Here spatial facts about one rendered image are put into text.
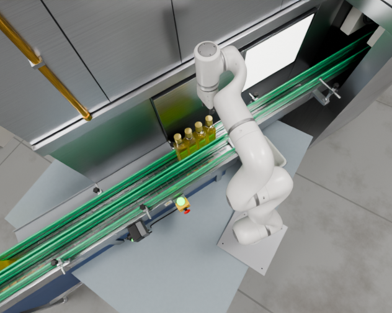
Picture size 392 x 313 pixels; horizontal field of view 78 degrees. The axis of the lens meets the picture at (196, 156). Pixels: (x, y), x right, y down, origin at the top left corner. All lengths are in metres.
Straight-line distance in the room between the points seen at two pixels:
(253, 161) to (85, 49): 0.58
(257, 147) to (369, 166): 2.29
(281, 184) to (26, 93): 0.82
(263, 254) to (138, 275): 0.75
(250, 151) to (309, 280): 1.91
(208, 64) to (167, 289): 1.26
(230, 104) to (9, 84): 0.61
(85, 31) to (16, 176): 2.55
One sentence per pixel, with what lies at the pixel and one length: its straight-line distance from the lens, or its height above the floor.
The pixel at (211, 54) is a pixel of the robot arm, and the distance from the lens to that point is 0.81.
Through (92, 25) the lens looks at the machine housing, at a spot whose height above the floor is 1.87.
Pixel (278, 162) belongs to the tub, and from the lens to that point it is 1.53.
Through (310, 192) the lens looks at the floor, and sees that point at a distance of 2.57.
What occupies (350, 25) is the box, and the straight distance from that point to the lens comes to 1.87.
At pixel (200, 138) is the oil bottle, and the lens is 1.20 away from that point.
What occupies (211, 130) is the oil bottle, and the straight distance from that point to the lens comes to 1.21.
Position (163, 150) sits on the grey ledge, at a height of 1.05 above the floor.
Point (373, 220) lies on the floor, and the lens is 2.75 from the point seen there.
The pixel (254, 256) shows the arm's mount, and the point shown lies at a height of 0.77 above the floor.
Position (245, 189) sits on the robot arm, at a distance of 0.75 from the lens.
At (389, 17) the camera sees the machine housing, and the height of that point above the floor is 1.46.
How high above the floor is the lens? 2.32
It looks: 68 degrees down
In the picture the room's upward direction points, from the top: 10 degrees counter-clockwise
